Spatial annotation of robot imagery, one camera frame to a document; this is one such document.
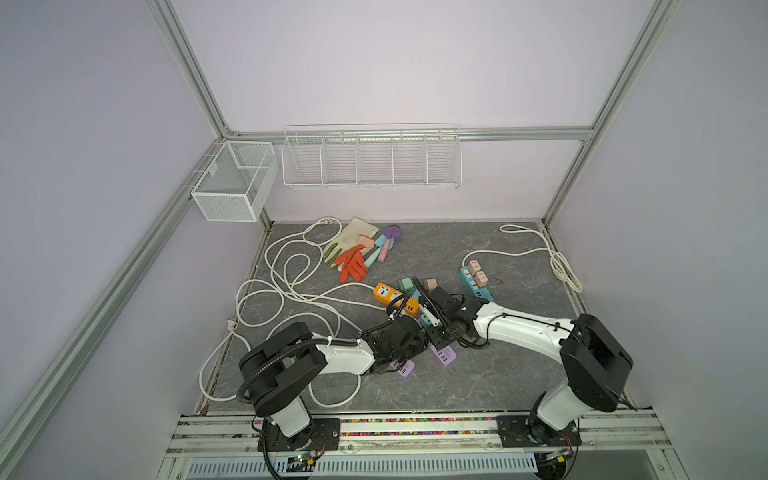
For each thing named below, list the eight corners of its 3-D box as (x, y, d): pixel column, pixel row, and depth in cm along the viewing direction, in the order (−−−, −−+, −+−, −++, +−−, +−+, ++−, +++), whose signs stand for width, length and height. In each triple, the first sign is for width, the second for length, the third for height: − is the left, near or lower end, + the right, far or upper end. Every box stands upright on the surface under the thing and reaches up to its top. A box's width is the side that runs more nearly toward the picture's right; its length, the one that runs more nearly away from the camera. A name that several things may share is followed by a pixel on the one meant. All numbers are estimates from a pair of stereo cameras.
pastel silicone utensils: (360, 264, 110) (359, 260, 108) (387, 225, 123) (387, 221, 121) (377, 271, 108) (377, 267, 106) (403, 231, 121) (403, 227, 119)
